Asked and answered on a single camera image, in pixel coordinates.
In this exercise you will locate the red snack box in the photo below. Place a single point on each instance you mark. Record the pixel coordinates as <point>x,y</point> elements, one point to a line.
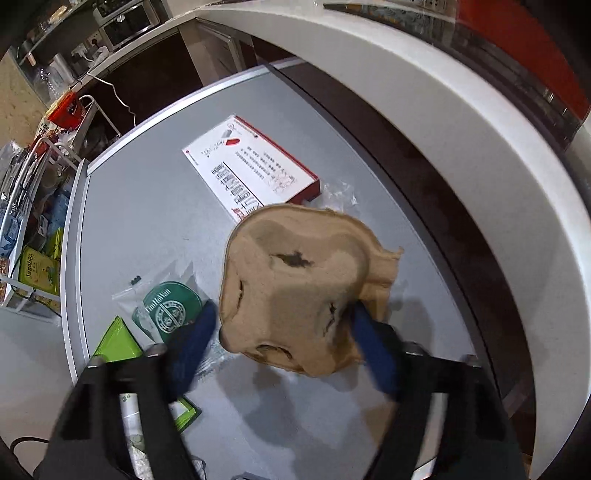
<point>64,110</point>

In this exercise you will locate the green packet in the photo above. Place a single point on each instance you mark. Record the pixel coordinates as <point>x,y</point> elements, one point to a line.
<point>115,344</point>

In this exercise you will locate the silver microwave oven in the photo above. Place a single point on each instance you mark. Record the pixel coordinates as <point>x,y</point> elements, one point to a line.
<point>124,23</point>

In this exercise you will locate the clear bag with green label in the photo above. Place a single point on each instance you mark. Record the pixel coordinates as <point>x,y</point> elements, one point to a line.
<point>168,309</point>

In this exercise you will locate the yellow-green snack box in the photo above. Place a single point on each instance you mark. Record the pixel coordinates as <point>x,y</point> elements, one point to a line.
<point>39,270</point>

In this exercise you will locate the crumpled clear plastic wrapper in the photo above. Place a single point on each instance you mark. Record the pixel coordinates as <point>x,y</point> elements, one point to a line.
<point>339,193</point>

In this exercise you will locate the white curved counter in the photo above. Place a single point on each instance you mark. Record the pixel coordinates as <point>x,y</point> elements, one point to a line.
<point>415,92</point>

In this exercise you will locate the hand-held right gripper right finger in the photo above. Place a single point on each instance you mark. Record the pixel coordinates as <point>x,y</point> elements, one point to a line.
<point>374,350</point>

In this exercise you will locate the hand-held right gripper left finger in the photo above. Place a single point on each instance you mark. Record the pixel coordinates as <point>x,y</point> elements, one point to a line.
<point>194,341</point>

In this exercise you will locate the white and red box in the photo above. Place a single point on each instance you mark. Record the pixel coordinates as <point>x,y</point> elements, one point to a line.
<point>249,161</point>

